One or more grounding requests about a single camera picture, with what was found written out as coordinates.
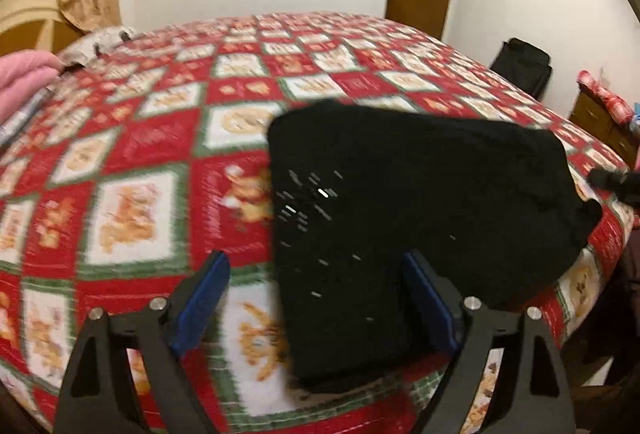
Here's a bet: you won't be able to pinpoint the red patterned cloth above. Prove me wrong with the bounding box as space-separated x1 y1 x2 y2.
577 70 638 125

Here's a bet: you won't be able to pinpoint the wooden nightstand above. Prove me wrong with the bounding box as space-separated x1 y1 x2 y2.
569 91 640 167

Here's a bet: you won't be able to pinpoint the black pants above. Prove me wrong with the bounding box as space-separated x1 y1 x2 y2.
267 98 603 392

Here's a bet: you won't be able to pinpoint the cream wooden headboard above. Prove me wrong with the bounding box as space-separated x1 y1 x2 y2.
0 0 83 57

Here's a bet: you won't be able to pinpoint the white patterned pillow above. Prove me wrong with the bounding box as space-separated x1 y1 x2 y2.
57 25 138 67

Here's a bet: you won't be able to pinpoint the folded pink blanket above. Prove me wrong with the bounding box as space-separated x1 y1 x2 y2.
0 50 63 125

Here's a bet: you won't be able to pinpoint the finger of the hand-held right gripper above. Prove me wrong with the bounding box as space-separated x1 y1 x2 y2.
589 168 640 206

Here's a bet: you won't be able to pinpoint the red printed bear blanket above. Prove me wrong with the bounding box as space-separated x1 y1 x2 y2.
0 11 640 434

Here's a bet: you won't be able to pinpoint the black bag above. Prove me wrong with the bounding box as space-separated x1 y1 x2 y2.
489 38 553 99

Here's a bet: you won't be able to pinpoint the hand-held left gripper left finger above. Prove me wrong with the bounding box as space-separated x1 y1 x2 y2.
55 250 232 434

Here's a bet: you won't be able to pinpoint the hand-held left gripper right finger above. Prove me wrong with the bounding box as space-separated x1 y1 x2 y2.
400 250 576 434

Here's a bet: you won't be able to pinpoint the grey patterned pillow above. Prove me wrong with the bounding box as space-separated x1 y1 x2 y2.
0 84 57 150

